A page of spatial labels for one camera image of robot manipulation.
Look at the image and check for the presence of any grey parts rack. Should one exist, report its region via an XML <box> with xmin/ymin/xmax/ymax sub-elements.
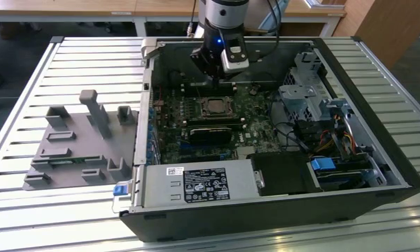
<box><xmin>22</xmin><ymin>89</ymin><xmax>141</xmax><ymax>191</ymax></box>

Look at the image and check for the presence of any blue disk carrier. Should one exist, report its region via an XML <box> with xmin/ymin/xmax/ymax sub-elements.
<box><xmin>311</xmin><ymin>156</ymin><xmax>337</xmax><ymax>173</ymax></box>

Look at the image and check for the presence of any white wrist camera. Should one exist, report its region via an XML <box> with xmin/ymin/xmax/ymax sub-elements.
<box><xmin>221</xmin><ymin>38</ymin><xmax>249</xmax><ymax>74</ymax></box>

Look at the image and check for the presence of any green motherboard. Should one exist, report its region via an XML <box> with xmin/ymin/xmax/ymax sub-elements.
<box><xmin>149</xmin><ymin>83</ymin><xmax>284</xmax><ymax>165</ymax></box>

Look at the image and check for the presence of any coloured power wire bundle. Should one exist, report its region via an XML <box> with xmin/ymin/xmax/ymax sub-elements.
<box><xmin>315</xmin><ymin>128</ymin><xmax>357</xmax><ymax>155</ymax></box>

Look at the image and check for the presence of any silver green CPU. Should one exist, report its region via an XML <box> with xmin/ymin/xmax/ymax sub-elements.
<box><xmin>208</xmin><ymin>100</ymin><xmax>231</xmax><ymax>114</ymax></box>

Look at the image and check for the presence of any black graphics card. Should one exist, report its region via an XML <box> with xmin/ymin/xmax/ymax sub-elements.
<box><xmin>188</xmin><ymin>127</ymin><xmax>233</xmax><ymax>145</ymax></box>

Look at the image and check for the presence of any silver chipset heatsink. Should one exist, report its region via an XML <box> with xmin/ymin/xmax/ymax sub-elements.
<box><xmin>236</xmin><ymin>146</ymin><xmax>256</xmax><ymax>158</ymax></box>

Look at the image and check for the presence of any silver drive cage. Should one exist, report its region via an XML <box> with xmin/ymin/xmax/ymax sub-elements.
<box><xmin>277</xmin><ymin>67</ymin><xmax>340</xmax><ymax>124</ymax></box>

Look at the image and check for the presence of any silver power supply unit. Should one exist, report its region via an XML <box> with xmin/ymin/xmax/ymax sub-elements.
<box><xmin>138</xmin><ymin>160</ymin><xmax>263</xmax><ymax>208</ymax></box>

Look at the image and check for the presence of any black plastic shroud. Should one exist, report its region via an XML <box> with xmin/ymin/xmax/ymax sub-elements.
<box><xmin>249</xmin><ymin>153</ymin><xmax>317</xmax><ymax>196</ymax></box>

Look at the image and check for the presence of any black PC case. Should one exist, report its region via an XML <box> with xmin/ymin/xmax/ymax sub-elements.
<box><xmin>118</xmin><ymin>36</ymin><xmax>420</xmax><ymax>243</ymax></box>

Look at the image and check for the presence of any green RAM stick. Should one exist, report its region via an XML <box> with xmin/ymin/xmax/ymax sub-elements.
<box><xmin>48</xmin><ymin>157</ymin><xmax>101</xmax><ymax>165</ymax></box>

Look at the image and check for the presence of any black data cable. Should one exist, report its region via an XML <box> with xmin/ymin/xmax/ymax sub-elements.
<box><xmin>272</xmin><ymin>122</ymin><xmax>309</xmax><ymax>153</ymax></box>

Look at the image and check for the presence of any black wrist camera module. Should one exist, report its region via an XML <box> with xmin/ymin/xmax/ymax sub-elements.
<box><xmin>189</xmin><ymin>48</ymin><xmax>207</xmax><ymax>63</ymax></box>

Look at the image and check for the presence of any CPU socket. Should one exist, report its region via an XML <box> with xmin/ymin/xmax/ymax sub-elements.
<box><xmin>199</xmin><ymin>96</ymin><xmax>236</xmax><ymax>119</ymax></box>

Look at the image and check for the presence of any wooden cabinet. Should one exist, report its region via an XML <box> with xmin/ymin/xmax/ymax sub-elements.
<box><xmin>332</xmin><ymin>0</ymin><xmax>420</xmax><ymax>70</ymax></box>

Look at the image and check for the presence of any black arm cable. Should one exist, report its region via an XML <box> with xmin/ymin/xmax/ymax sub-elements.
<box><xmin>255</xmin><ymin>0</ymin><xmax>284</xmax><ymax>62</ymax></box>

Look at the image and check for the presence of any wooden desk white frame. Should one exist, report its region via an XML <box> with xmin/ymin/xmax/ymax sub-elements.
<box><xmin>134</xmin><ymin>0</ymin><xmax>347</xmax><ymax>37</ymax></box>
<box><xmin>0</xmin><ymin>0</ymin><xmax>142</xmax><ymax>24</ymax></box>

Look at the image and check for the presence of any metal socket cover frame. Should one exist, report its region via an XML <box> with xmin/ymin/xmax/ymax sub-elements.
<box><xmin>201</xmin><ymin>97</ymin><xmax>235</xmax><ymax>118</ymax></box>

